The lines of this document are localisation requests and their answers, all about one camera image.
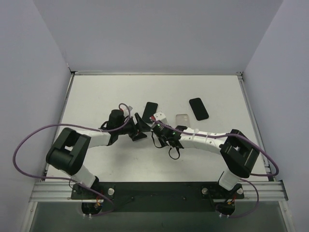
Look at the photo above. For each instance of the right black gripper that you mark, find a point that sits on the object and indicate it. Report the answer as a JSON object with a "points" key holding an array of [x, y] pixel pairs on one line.
{"points": [[153, 126]]}

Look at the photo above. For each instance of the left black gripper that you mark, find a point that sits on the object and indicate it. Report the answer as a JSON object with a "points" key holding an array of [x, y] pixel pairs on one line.
{"points": [[134, 128]]}

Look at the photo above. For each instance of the beige phone case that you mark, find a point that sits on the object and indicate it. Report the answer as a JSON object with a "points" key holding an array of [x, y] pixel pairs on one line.
{"points": [[182, 120]]}

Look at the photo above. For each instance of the black phone from beige case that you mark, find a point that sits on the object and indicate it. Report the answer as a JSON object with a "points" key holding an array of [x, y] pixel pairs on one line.
{"points": [[198, 109]]}

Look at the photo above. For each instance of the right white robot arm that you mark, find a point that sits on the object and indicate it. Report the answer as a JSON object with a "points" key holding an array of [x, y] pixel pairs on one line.
{"points": [[239, 155]]}

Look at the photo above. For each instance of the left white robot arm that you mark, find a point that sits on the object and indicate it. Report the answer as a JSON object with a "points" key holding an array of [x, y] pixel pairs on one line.
{"points": [[69, 150]]}

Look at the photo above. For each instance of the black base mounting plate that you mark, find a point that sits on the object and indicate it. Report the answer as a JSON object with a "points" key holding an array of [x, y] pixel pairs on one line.
{"points": [[156, 196]]}

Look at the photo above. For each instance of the aluminium table frame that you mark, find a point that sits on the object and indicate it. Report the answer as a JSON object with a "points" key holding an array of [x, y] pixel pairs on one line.
{"points": [[174, 153]]}

